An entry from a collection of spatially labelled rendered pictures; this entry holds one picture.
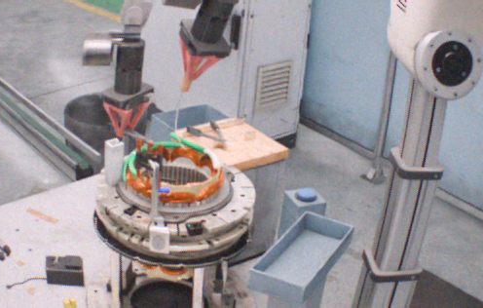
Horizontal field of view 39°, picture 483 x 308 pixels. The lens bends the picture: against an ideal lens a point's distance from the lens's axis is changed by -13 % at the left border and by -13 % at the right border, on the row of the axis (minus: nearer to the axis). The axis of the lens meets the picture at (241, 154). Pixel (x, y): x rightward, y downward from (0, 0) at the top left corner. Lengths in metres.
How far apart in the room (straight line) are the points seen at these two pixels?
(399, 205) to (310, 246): 0.21
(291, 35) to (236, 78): 0.40
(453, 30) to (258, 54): 2.52
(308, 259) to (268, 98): 2.56
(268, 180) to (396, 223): 0.37
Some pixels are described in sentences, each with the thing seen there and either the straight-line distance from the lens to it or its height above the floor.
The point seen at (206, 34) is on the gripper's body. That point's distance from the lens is 1.29.
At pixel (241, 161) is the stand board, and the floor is 1.06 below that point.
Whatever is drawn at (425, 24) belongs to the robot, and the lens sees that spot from 1.34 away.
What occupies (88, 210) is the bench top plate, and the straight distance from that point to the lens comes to 2.01.
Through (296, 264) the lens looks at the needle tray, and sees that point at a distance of 1.41.
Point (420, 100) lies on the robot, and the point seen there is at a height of 1.32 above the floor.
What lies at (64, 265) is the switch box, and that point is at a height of 0.83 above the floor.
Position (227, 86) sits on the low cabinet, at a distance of 3.84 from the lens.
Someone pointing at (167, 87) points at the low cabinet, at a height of 0.27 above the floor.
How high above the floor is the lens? 1.81
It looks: 26 degrees down
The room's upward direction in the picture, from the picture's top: 6 degrees clockwise
